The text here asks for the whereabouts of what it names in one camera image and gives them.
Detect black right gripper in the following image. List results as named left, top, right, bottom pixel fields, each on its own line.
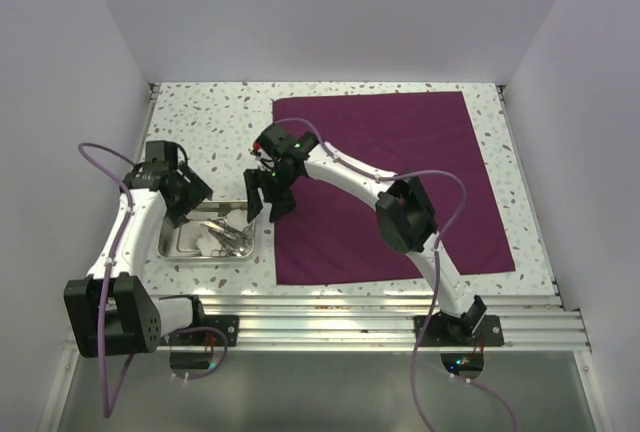
left=246, top=164, right=300, bottom=222

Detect steel scissors ring handles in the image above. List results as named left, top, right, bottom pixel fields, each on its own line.
left=201, top=219, right=246, bottom=249

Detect steel forceps ring handles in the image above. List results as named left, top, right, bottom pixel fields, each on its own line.
left=219, top=227, right=251, bottom=252

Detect steel tweezers long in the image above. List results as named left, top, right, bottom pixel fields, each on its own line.
left=210, top=238, right=247, bottom=258

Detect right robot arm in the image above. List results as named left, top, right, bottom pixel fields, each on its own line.
left=243, top=124, right=487, bottom=345

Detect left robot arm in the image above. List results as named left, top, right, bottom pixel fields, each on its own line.
left=63, top=162, right=212, bottom=358

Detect stainless steel tray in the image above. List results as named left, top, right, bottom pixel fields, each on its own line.
left=158, top=201, right=255, bottom=262

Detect purple cloth mat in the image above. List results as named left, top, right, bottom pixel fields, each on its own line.
left=273, top=92, right=516, bottom=286

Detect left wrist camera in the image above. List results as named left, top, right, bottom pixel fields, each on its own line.
left=144, top=140, right=188, bottom=170

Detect aluminium rail frame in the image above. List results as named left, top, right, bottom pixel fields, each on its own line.
left=141, top=82, right=589, bottom=351

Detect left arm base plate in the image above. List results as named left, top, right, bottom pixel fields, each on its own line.
left=159, top=315, right=240, bottom=347

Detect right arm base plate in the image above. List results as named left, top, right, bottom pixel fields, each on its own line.
left=420, top=313, right=505, bottom=348

